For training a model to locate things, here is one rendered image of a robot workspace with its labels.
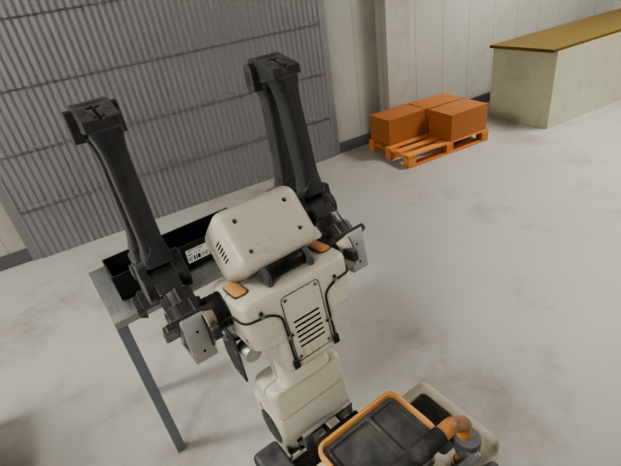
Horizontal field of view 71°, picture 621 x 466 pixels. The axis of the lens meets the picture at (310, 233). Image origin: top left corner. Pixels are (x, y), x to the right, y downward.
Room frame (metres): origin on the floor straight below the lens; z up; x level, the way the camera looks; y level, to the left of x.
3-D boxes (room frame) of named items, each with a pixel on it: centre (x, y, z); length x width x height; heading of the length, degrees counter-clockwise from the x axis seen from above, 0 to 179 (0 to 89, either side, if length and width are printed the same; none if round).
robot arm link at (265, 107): (1.16, 0.04, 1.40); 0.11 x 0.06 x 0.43; 121
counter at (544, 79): (5.13, -3.53, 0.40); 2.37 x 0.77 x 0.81; 114
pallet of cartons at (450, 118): (4.41, -1.40, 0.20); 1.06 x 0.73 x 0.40; 114
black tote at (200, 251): (1.60, 0.56, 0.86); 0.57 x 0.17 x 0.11; 121
